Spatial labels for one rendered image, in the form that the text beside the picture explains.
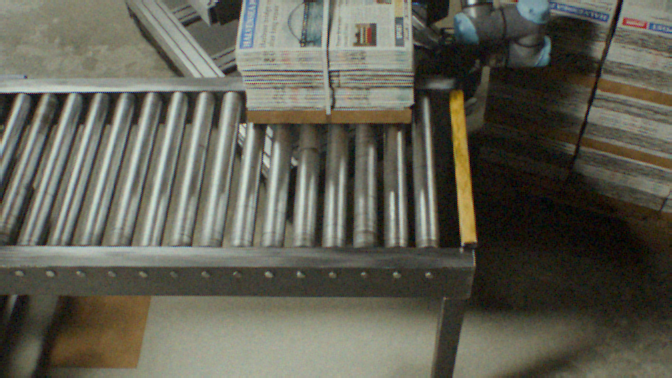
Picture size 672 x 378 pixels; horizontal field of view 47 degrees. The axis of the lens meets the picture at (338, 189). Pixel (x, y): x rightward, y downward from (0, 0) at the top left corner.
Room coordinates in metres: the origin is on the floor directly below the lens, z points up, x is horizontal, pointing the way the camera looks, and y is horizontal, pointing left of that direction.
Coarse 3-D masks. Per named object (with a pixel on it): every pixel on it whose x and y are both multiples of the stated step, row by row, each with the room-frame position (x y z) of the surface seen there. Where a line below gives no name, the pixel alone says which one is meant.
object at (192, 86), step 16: (0, 80) 1.44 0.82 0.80; (16, 80) 1.43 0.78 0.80; (32, 80) 1.43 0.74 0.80; (48, 80) 1.43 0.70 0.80; (64, 80) 1.42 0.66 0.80; (80, 80) 1.42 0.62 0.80; (96, 80) 1.42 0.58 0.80; (112, 80) 1.41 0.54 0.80; (128, 80) 1.41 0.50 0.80; (144, 80) 1.40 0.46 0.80; (160, 80) 1.40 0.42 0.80; (176, 80) 1.40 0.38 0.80; (192, 80) 1.39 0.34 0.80; (208, 80) 1.39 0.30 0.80; (224, 80) 1.39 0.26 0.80; (240, 80) 1.38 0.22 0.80; (416, 80) 1.34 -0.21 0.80; (432, 80) 1.34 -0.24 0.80; (448, 80) 1.34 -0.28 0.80; (32, 96) 1.39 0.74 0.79; (64, 96) 1.38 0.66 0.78; (112, 96) 1.37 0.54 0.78; (144, 96) 1.37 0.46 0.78; (192, 96) 1.36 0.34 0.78; (432, 96) 1.31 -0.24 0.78; (448, 96) 1.31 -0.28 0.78; (112, 112) 1.37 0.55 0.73; (192, 112) 1.36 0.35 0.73; (432, 112) 1.31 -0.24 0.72; (448, 112) 1.30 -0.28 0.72
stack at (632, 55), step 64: (512, 0) 1.58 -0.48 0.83; (576, 0) 1.57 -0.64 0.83; (640, 0) 1.55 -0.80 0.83; (576, 64) 1.49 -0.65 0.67; (640, 64) 1.43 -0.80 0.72; (512, 128) 1.55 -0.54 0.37; (576, 128) 1.47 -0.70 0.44; (640, 128) 1.40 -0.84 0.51; (512, 192) 1.53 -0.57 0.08; (640, 192) 1.37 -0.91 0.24
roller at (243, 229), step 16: (256, 128) 1.22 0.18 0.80; (256, 144) 1.17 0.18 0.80; (256, 160) 1.13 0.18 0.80; (240, 176) 1.09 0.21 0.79; (256, 176) 1.08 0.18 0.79; (240, 192) 1.04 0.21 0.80; (256, 192) 1.04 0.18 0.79; (240, 208) 0.99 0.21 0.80; (256, 208) 1.00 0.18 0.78; (240, 224) 0.95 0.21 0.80; (240, 240) 0.91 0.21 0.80
